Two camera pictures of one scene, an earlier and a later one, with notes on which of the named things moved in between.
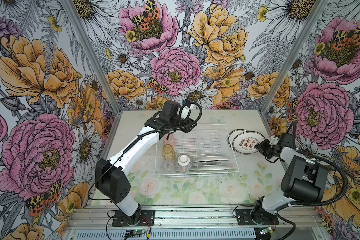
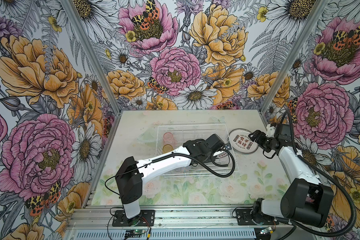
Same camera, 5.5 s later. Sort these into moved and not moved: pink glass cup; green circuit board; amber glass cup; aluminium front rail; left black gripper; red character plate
Moved: red character plate; left black gripper
Not moved: green circuit board; pink glass cup; aluminium front rail; amber glass cup
